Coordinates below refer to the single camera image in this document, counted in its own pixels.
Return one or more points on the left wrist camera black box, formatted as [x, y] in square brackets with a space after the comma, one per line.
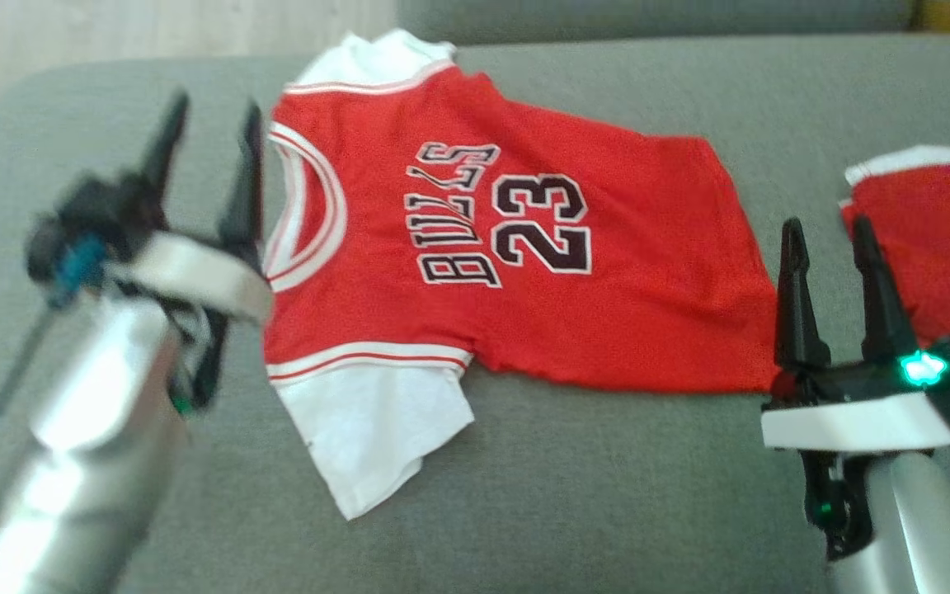
[83, 214]

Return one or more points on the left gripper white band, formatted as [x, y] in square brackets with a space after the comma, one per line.
[203, 276]

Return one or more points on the red Bulls shorts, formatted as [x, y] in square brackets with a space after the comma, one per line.
[937, 247]

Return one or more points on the large grey sofa ottoman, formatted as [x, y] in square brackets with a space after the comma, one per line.
[574, 511]

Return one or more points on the red Bulls 23 jersey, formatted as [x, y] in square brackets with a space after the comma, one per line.
[607, 313]

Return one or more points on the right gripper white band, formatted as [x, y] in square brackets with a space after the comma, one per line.
[846, 421]

